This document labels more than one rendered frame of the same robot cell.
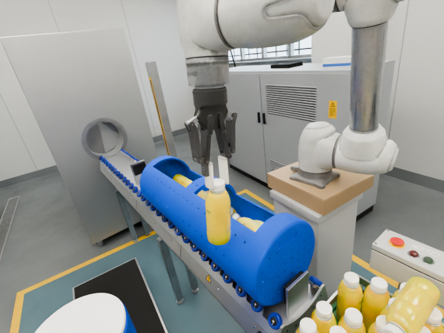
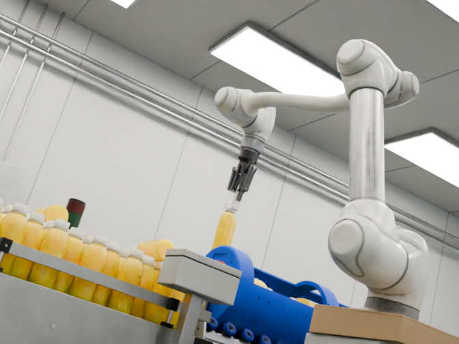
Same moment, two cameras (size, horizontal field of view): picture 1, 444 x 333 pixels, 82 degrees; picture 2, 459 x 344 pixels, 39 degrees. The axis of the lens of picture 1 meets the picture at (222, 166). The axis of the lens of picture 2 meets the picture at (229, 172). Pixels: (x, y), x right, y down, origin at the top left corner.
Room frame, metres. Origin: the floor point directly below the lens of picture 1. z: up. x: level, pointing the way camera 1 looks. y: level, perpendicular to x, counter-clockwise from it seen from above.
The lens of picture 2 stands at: (0.61, -2.32, 0.78)
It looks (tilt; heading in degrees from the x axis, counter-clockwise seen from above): 18 degrees up; 92
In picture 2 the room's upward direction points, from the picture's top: 16 degrees clockwise
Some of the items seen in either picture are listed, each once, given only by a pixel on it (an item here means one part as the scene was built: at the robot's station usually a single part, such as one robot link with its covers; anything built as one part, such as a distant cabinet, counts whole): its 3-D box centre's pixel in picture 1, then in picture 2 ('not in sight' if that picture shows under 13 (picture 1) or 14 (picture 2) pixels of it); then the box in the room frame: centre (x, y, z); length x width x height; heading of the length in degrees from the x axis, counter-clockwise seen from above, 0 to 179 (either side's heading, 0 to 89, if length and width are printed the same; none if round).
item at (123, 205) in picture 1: (127, 216); not in sight; (2.19, 1.03, 0.31); 0.06 x 0.06 x 0.63; 34
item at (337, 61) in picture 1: (340, 61); not in sight; (2.21, -1.10, 1.48); 0.24 x 0.12 x 0.08; 36
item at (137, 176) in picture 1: (140, 172); not in sight; (1.65, 0.58, 1.00); 0.10 x 0.04 x 0.15; 124
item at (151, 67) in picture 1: (175, 169); not in sight; (1.97, 0.39, 0.85); 0.06 x 0.06 x 1.70; 34
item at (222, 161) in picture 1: (223, 170); (236, 201); (0.57, 0.00, 1.44); 0.03 x 0.01 x 0.07; 34
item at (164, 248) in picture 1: (171, 271); not in sight; (1.38, 0.48, 0.31); 0.06 x 0.06 x 0.63; 34
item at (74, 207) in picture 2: not in sight; (75, 209); (0.03, -0.09, 1.23); 0.06 x 0.06 x 0.04
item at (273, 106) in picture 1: (279, 131); not in sight; (2.93, -0.75, 0.72); 2.15 x 0.54 x 1.45; 28
